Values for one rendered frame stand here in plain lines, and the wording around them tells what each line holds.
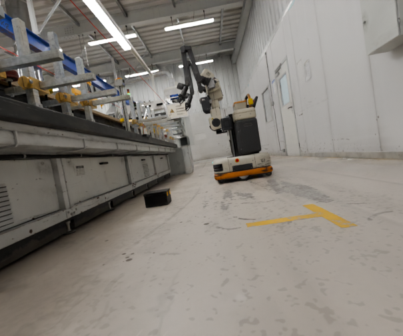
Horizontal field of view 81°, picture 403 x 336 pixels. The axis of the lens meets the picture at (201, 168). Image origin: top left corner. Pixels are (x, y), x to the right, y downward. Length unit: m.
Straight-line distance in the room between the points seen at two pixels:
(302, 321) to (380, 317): 0.14
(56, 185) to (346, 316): 1.60
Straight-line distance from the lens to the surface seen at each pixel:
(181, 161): 5.54
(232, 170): 2.72
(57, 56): 1.07
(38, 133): 1.35
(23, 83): 1.36
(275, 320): 0.61
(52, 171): 1.77
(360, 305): 0.66
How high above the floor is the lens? 0.36
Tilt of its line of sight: 3 degrees down
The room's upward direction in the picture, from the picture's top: 9 degrees counter-clockwise
